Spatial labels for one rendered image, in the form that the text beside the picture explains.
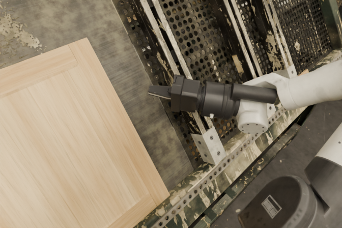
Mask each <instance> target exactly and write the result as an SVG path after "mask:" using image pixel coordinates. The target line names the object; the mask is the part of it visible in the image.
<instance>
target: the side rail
mask: <svg viewBox="0 0 342 228"><path fill-rule="evenodd" d="M319 1H320V5H321V8H322V11H323V15H324V18H325V22H326V25H327V29H328V32H329V36H330V39H331V43H332V46H333V49H336V48H342V20H341V17H340V13H339V10H338V6H337V2H336V0H319Z"/></svg>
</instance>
